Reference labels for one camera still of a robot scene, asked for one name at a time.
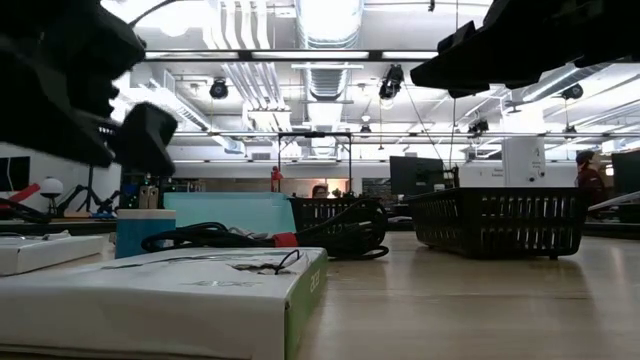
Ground small black slotted basket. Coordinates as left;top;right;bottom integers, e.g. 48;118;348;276
288;195;389;234

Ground white column box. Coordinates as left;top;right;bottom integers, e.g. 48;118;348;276
501;136;548;189

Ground silver ceiling duct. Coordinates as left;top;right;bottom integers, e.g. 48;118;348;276
294;0;367;102

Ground black aluminium rig frame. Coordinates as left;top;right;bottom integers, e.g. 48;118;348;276
141;48;442;63

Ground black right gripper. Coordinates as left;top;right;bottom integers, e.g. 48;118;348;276
410;0;577;99

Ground translucent teal plastic bin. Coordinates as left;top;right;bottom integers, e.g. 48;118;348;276
163;191;298;241

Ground background black robot arms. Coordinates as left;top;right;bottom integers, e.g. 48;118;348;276
54;164;122;217

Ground black computer monitor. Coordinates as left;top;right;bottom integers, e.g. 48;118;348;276
389;155;447;197

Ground large black slotted basket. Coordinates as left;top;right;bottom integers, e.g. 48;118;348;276
403;186;588;262

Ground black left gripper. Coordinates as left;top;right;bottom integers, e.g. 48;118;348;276
0;0;179;177

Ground dark wall monitor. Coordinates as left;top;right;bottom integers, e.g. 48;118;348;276
0;155;32;193

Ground black cable bundle red tie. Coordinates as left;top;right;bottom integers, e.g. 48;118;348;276
140;197;391;262

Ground small cube with white top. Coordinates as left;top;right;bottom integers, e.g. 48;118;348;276
115;207;178;260

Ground white acer product box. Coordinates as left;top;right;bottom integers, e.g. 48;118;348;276
0;246;330;360

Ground grey white cable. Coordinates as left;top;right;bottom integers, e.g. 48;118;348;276
227;225;274;240

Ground white globe lamp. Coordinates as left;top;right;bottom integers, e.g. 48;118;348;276
39;175;66;215

